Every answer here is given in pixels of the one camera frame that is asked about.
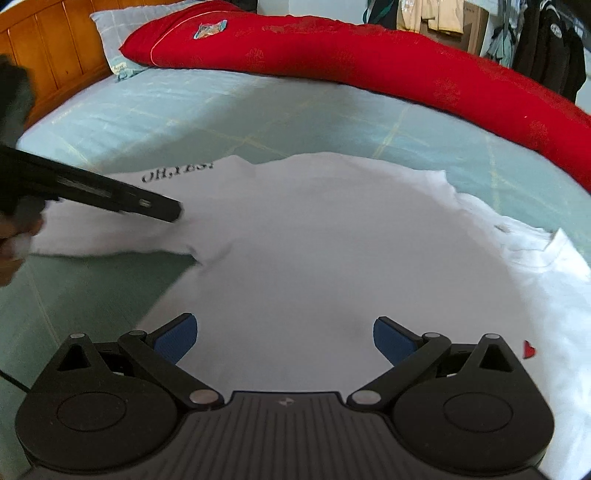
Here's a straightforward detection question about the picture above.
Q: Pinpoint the black cable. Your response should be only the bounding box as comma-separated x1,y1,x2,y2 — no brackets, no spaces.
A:
0,369,31,395

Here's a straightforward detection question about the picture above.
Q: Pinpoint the wooden headboard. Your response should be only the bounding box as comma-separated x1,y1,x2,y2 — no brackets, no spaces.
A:
0,0,139,125

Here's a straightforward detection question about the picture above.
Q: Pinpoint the person's left hand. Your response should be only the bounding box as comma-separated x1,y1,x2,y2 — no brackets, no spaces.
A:
0,215,44,288

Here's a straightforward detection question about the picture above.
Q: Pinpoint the pale green hanging garment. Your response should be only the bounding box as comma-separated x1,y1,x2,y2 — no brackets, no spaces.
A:
489,18,515,63

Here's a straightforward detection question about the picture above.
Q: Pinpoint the black hanging jacket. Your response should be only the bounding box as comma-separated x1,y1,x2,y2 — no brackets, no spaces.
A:
512,0,587,103

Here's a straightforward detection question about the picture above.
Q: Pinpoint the cardboard box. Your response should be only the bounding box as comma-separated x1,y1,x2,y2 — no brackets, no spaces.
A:
459,2,490,54

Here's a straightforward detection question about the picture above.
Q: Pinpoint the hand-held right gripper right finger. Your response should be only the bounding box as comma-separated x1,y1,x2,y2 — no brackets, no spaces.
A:
347,316,515,411

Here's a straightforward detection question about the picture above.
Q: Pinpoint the beige hanging cloth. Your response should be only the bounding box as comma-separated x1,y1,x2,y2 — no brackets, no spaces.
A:
427,0,465,35
399,0,428,33

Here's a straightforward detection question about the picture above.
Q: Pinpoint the grey checked pillow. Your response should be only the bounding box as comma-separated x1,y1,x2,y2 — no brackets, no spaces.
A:
89,0,204,81

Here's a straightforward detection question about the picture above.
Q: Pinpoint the green folding stool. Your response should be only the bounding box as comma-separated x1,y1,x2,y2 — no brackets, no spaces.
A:
362,0,400,26

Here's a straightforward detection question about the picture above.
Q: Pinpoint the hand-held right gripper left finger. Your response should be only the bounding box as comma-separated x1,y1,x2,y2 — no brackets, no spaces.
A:
56,313,225,409

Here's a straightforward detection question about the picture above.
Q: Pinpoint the light green checked bed sheet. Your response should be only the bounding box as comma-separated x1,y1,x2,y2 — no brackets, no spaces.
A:
0,69,591,480

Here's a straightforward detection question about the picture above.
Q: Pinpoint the white printed t-shirt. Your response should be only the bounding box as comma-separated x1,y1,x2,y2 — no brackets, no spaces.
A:
32,151,591,480

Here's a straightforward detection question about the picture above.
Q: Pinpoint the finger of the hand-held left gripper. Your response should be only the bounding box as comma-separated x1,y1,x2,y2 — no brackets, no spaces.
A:
59,166,184,223

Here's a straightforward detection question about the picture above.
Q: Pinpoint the red quilt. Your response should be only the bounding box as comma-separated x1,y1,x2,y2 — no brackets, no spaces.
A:
119,0,591,192

